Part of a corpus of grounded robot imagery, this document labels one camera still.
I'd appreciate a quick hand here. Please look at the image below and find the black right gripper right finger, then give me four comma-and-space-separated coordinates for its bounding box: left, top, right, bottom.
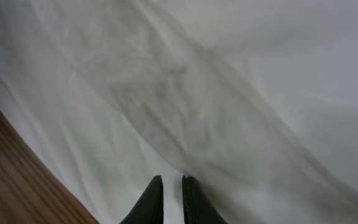
182, 175, 227, 224

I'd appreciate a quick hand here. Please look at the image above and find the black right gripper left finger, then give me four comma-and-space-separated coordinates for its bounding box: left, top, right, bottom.
120, 175, 163, 224

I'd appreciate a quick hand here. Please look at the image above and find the white t-shirt black print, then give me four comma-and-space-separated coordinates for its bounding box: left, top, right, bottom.
0, 0, 358, 223

